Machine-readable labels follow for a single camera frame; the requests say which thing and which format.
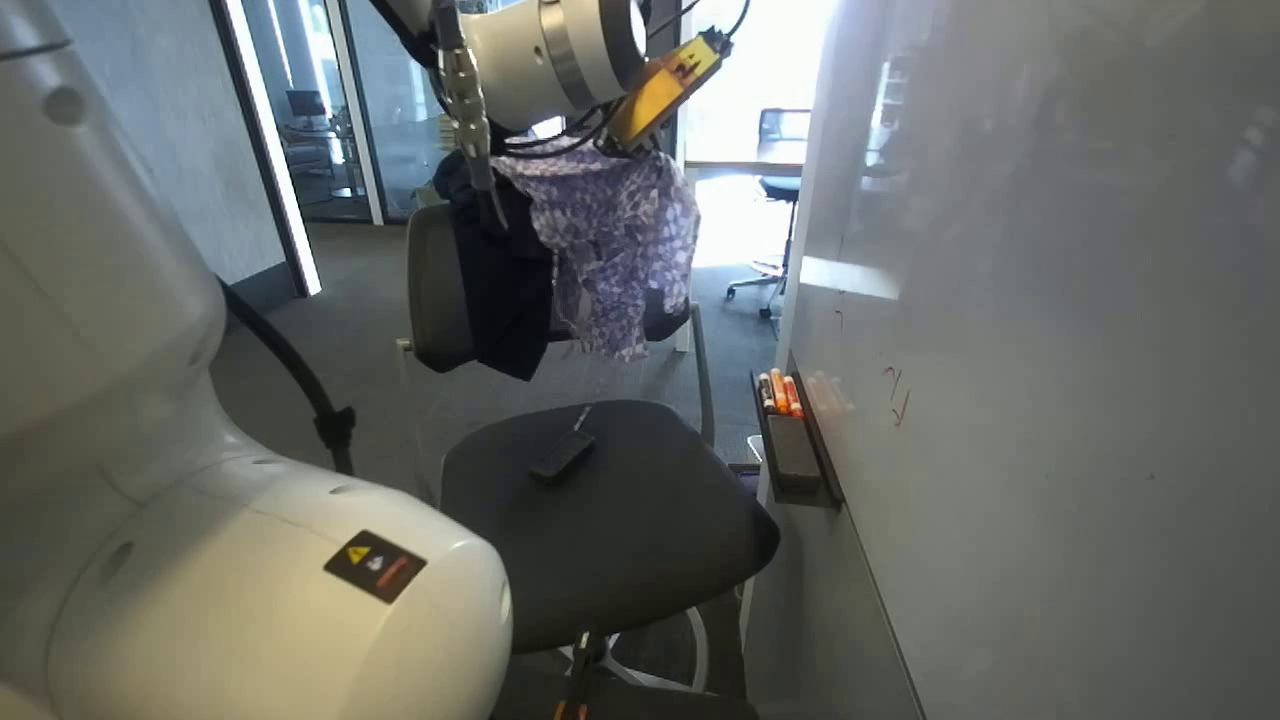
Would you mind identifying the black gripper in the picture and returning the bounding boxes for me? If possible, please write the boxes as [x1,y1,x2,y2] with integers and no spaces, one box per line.
[521,101,644,163]

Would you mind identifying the grey perforated strap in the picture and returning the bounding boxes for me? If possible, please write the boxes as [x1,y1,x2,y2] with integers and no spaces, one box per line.
[436,4,513,235]

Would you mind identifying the thin black cable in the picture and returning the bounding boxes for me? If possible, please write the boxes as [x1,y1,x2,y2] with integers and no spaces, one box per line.
[644,0,754,57]

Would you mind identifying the black board eraser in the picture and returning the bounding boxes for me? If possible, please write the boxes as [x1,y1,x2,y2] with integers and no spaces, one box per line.
[764,411,824,493]

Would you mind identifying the chair swivel base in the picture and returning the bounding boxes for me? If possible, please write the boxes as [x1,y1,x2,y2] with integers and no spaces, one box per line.
[550,605,721,720]

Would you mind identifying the grey chair backrest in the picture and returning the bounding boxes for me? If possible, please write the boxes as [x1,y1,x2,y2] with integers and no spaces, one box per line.
[401,195,721,451]

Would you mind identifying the dark grey chair seat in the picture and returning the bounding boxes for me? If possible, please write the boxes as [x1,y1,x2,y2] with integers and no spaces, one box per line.
[436,396,783,656]

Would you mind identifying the black rectangular eraser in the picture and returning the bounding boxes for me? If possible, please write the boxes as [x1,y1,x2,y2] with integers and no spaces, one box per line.
[527,434,604,487]

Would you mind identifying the black whiteboard tray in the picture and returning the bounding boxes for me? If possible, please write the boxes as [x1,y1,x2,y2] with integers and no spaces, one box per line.
[748,368,850,516]

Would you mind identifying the thick black cable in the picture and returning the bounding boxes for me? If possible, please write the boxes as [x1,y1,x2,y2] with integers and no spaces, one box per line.
[213,271,359,480]

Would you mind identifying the purple patterned shirt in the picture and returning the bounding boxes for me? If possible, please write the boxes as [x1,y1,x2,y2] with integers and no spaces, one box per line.
[434,137,706,386]

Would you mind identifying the black office chair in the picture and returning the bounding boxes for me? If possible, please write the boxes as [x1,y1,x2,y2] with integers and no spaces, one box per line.
[726,106,816,323]

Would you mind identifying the whiteboard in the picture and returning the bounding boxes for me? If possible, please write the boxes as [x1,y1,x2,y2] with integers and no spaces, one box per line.
[775,0,1280,720]

